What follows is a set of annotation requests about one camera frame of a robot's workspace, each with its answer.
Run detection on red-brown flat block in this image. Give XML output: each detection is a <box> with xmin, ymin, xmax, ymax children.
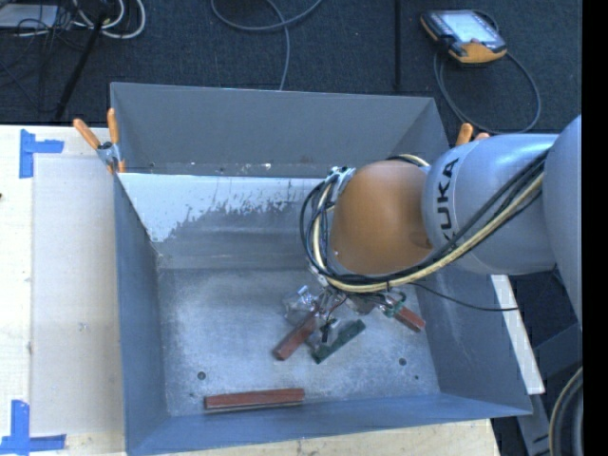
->
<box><xmin>392</xmin><ymin>303</ymin><xmax>427</xmax><ymax>333</ymax></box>
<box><xmin>203</xmin><ymin>387</ymin><xmax>306</xmax><ymax>413</ymax></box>
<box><xmin>272</xmin><ymin>312</ymin><xmax>320</xmax><ymax>362</ymax></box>

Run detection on dark green flat block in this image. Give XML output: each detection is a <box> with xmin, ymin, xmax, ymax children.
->
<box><xmin>311</xmin><ymin>318</ymin><xmax>368</xmax><ymax>365</ymax></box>

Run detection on grey metal bin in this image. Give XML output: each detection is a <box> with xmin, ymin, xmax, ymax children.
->
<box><xmin>109</xmin><ymin>82</ymin><xmax>534</xmax><ymax>456</ymax></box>

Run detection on black cylinder on white bracket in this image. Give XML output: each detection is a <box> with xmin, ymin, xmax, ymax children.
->
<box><xmin>318</xmin><ymin>317</ymin><xmax>341</xmax><ymax>345</ymax></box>

